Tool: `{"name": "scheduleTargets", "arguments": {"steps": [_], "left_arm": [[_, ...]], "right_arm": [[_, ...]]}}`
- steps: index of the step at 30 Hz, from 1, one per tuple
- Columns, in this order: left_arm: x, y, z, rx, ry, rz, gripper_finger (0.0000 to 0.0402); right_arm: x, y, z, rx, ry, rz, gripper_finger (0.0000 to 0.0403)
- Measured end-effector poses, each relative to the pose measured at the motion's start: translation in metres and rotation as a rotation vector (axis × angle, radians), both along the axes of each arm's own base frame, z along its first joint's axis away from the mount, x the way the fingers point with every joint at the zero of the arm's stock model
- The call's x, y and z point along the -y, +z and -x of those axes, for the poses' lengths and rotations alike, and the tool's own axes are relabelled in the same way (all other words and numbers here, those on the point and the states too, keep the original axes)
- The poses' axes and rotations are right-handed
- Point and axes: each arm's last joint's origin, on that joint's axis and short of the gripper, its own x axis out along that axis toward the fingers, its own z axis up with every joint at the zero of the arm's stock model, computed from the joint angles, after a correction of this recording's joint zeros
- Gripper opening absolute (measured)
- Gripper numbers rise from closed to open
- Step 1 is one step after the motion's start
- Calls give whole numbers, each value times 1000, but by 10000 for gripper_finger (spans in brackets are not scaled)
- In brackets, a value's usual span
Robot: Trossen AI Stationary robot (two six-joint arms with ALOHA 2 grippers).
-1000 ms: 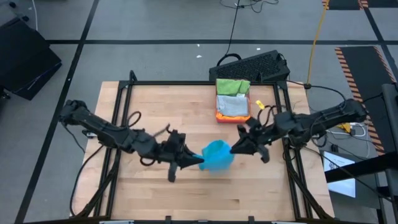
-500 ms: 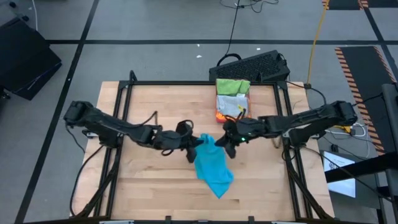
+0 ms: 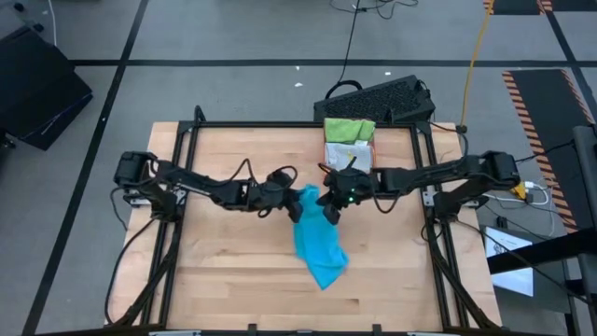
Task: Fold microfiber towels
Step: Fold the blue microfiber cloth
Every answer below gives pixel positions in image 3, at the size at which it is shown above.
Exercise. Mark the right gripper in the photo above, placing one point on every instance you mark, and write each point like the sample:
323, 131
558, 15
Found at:
350, 186

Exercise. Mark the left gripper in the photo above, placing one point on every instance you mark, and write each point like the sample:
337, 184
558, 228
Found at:
275, 193

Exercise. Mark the blue microfiber towel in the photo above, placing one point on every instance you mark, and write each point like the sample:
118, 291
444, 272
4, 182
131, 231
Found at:
317, 238

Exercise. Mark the grey microfiber towel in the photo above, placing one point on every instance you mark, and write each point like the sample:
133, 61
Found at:
345, 154

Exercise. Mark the bright green microfiber towel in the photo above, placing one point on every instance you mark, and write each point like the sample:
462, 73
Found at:
350, 130

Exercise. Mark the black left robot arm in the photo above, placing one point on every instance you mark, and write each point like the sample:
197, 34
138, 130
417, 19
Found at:
186, 179

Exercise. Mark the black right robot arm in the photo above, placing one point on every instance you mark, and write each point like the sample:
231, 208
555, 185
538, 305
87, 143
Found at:
443, 172

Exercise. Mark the red plastic bin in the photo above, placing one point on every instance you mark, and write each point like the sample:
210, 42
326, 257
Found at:
374, 154

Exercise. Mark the black perforated computer case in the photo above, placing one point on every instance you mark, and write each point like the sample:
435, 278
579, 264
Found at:
373, 100

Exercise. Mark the white paper sheet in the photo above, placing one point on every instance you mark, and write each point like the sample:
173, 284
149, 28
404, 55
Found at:
513, 282

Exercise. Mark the black hazard striped mat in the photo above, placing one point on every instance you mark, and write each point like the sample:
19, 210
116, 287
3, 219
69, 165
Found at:
545, 107
513, 5

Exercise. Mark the black equipment case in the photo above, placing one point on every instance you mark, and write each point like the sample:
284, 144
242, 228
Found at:
37, 88

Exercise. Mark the small black camera mount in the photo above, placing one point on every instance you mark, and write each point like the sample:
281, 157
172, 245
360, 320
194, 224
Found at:
252, 327
377, 329

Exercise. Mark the black metal cart frame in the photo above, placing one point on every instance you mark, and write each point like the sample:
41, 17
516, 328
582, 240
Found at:
585, 158

